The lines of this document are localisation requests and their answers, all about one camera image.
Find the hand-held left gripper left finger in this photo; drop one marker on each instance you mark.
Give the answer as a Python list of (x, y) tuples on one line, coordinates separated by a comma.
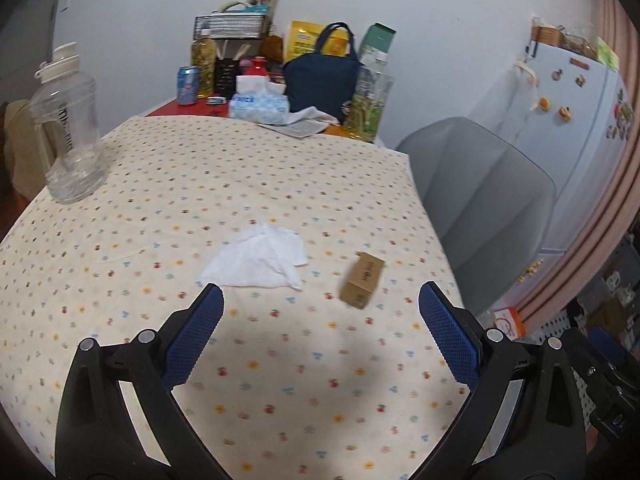
[(195, 340)]

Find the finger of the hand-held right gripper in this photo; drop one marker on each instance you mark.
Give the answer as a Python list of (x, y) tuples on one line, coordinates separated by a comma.
[(607, 347), (587, 365)]

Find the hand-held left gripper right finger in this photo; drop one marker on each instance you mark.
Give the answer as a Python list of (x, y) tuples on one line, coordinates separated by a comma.
[(450, 340)]

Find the white tissue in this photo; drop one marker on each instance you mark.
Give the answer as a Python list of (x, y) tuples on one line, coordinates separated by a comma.
[(255, 260)]

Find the small brown cardboard box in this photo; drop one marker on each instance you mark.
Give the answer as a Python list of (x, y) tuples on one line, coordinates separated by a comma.
[(362, 280)]

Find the orange white box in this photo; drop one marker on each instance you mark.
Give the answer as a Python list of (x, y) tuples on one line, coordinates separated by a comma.
[(510, 322)]

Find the white refrigerator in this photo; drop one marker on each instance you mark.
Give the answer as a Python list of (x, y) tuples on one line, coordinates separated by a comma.
[(590, 240)]

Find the grey chair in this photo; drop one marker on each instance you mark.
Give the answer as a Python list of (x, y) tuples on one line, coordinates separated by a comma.
[(480, 200)]

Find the printed paper sheet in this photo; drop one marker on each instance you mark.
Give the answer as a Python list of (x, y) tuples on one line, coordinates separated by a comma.
[(300, 130)]

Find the brown yellow fridge magnet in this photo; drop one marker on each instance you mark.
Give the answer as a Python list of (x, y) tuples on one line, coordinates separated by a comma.
[(565, 113)]

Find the small dark tin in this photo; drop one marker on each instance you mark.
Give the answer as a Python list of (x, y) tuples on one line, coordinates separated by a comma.
[(217, 101)]

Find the blue tissue box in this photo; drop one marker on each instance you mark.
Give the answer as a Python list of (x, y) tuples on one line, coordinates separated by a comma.
[(257, 105)]

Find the brown chair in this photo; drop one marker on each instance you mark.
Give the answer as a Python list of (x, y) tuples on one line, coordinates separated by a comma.
[(25, 160)]

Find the large clear water jug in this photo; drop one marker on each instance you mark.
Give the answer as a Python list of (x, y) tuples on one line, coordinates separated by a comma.
[(70, 125)]

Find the round orange fridge magnet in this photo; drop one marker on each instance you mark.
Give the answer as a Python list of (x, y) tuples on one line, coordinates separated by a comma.
[(544, 104)]

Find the clear bottle with yellow liquid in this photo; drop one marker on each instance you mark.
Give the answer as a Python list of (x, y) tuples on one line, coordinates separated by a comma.
[(367, 100)]

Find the white cloth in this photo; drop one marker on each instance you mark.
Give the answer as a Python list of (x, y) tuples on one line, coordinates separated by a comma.
[(312, 114)]

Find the blue soda can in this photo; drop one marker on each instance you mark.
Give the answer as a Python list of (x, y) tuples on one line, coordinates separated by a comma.
[(188, 85)]

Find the black pen holder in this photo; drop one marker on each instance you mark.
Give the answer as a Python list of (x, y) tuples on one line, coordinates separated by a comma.
[(226, 77)]

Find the bottle with yellow tea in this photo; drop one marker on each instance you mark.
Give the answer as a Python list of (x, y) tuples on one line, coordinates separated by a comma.
[(203, 62)]

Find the red container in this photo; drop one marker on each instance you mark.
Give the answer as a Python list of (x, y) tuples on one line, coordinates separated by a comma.
[(254, 66)]

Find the navy lunch bag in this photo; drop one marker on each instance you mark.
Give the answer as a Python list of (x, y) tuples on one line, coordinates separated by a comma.
[(320, 85)]

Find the brown plush toy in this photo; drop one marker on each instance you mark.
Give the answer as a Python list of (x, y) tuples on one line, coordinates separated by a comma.
[(272, 49)]

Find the green carton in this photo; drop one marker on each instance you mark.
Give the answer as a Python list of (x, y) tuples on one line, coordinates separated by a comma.
[(377, 40)]

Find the wicker basket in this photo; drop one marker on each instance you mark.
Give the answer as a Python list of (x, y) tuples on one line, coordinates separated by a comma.
[(555, 37)]

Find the yellow snack bag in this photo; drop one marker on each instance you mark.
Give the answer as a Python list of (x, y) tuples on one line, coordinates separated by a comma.
[(302, 37)]

